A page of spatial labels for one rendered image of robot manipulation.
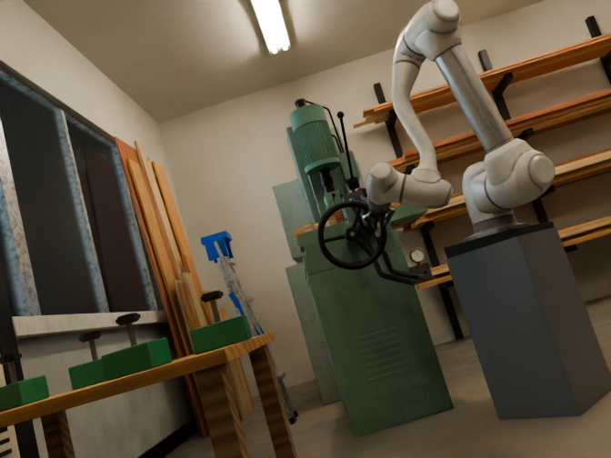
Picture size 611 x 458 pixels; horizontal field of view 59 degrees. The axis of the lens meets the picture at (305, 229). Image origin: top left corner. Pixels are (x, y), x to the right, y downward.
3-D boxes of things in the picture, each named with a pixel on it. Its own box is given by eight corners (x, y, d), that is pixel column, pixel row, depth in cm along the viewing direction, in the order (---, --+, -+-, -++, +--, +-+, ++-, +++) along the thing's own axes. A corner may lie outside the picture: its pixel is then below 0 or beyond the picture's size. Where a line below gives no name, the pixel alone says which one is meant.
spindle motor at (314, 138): (305, 170, 255) (287, 109, 260) (305, 179, 273) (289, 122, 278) (342, 159, 256) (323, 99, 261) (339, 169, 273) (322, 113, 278)
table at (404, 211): (298, 244, 232) (295, 231, 233) (300, 253, 263) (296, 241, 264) (434, 206, 235) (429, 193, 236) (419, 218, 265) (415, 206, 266)
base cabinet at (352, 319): (353, 438, 228) (305, 275, 239) (344, 413, 286) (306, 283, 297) (455, 407, 230) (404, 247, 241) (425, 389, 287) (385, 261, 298)
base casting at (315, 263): (306, 275, 240) (301, 256, 241) (307, 283, 297) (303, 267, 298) (404, 247, 241) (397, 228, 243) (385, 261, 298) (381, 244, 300)
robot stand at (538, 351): (615, 387, 192) (555, 226, 201) (580, 415, 172) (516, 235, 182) (536, 393, 214) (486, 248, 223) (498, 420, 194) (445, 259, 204)
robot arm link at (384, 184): (362, 204, 193) (399, 211, 191) (363, 179, 180) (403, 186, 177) (368, 179, 198) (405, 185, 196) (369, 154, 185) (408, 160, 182)
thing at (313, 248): (305, 254, 241) (304, 246, 242) (306, 260, 262) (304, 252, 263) (392, 230, 243) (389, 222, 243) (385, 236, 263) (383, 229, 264)
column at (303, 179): (323, 257, 276) (284, 127, 287) (322, 262, 298) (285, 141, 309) (365, 245, 276) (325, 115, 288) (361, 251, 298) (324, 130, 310)
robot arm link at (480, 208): (497, 220, 214) (482, 167, 217) (528, 210, 197) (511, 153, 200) (463, 228, 209) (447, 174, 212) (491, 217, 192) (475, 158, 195)
